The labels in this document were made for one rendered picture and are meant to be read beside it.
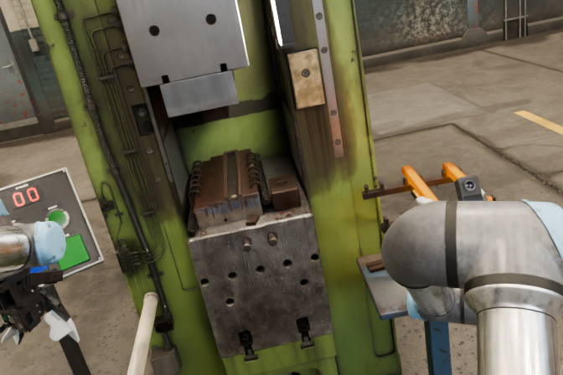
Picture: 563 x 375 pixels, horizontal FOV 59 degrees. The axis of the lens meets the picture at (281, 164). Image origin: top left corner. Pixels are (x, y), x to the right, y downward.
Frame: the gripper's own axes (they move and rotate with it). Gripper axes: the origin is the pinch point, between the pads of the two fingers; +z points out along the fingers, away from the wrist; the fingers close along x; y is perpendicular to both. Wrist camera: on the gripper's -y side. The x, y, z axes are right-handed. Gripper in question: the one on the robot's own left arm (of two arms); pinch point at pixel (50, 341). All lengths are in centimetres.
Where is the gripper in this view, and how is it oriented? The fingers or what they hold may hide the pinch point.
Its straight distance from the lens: 125.7
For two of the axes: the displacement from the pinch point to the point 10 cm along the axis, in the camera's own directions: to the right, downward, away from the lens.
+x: 9.7, -1.1, -2.0
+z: 1.8, 9.2, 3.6
